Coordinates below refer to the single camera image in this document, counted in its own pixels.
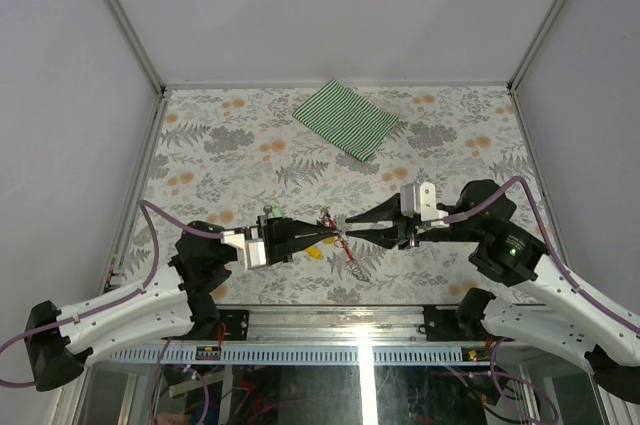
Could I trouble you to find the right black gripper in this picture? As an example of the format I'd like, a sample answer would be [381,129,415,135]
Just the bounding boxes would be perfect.
[345,191,484,250]

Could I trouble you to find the key with yellow tag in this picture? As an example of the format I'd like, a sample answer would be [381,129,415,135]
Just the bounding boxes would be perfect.
[306,246,324,260]

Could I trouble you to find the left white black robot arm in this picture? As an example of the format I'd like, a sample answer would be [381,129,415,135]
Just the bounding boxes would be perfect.
[24,216,334,392]

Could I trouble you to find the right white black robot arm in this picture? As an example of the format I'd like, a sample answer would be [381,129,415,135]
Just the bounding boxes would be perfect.
[348,176,639,404]

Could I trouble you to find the key with green tag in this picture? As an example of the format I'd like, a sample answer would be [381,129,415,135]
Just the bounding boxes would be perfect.
[263,205,284,219]

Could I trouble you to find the green striped folded cloth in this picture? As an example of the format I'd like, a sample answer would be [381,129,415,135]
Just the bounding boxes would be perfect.
[293,80,398,162]

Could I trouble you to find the floral table mat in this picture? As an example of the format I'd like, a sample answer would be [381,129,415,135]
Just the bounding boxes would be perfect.
[120,86,536,305]

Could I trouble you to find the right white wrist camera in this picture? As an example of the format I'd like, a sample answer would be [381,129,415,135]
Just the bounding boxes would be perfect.
[400,182,448,228]

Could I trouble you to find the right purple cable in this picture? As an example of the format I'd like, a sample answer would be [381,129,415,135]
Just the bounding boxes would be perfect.
[442,176,640,334]

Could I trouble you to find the purple cable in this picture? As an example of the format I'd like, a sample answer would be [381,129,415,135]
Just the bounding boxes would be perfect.
[0,199,226,389]
[442,176,640,334]

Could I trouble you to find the aluminium mounting rail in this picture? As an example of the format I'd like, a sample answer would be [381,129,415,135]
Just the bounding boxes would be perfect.
[74,303,614,344]

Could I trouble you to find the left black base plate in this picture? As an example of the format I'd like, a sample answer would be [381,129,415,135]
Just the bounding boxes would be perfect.
[173,309,250,343]

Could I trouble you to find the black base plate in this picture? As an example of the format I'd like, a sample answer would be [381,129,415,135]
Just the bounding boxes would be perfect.
[173,309,250,343]
[417,305,466,342]

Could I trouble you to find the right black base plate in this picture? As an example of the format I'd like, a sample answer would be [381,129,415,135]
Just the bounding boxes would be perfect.
[417,305,466,342]

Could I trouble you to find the blue slotted cable duct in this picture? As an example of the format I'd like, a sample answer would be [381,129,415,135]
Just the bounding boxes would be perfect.
[109,343,464,366]

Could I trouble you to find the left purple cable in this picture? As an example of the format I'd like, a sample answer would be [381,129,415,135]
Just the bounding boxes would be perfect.
[0,199,226,389]

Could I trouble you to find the aluminium frame profiles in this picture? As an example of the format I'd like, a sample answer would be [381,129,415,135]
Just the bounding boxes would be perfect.
[74,0,601,306]

